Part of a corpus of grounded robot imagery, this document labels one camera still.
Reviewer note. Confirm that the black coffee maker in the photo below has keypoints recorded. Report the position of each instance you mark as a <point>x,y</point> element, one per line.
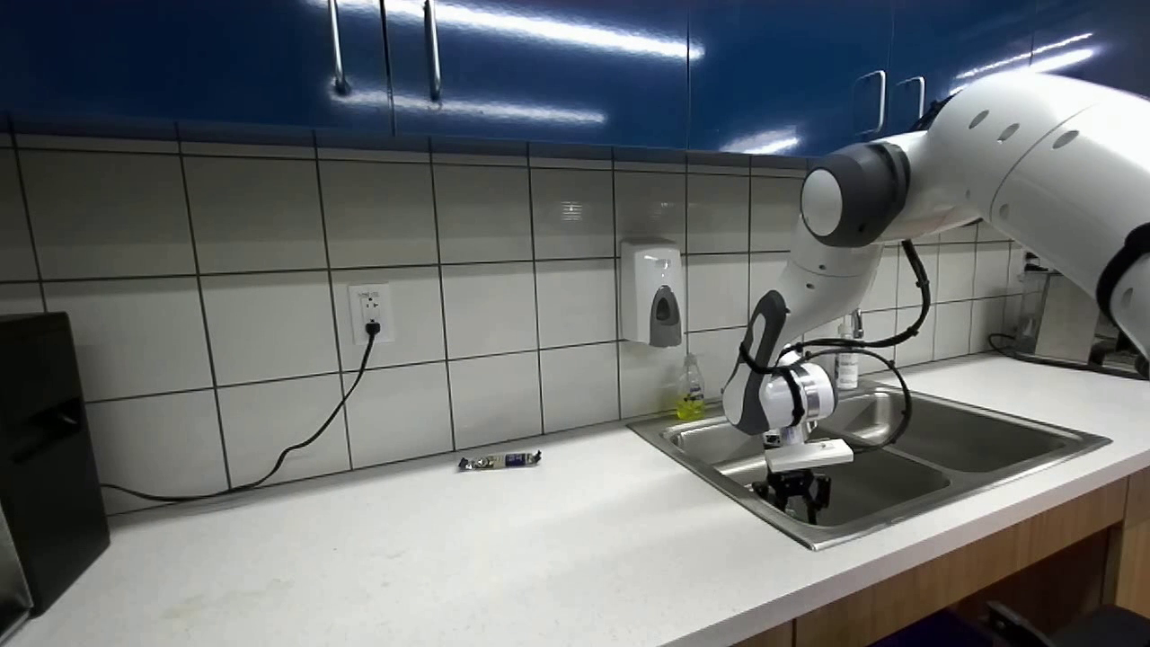
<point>47,468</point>

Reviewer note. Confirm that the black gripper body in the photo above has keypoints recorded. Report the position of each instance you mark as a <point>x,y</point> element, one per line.
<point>794,482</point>

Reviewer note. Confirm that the yellow dish soap bottle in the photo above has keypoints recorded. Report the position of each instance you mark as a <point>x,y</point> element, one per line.
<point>691,400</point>

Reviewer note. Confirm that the blue cabinet door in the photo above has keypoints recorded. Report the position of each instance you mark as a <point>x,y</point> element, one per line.
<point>793,74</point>
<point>180,57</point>
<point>541,82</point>
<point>1029,30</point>

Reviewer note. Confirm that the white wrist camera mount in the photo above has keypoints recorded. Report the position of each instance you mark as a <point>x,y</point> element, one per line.
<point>813,455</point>

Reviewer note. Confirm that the white wall outlet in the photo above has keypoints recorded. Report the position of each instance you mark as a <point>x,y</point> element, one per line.
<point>371,309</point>

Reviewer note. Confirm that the white wall soap dispenser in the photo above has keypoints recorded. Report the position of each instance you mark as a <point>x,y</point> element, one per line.
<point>652,292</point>

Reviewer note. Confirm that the wooden base cabinet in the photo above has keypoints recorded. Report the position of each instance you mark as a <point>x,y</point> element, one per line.
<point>957,570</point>

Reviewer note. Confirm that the dark chair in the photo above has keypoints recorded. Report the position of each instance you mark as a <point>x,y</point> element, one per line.
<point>1064,625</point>

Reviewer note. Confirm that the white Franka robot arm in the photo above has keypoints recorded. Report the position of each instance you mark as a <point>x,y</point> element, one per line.
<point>1054,165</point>

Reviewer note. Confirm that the silver countertop appliance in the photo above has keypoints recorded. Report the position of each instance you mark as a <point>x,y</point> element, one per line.
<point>1063,324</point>

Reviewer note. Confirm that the small dark gadget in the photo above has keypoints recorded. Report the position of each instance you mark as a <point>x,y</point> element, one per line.
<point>500,462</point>

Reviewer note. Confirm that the stainless steel double sink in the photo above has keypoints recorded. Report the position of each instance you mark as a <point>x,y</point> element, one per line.
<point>1009,436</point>

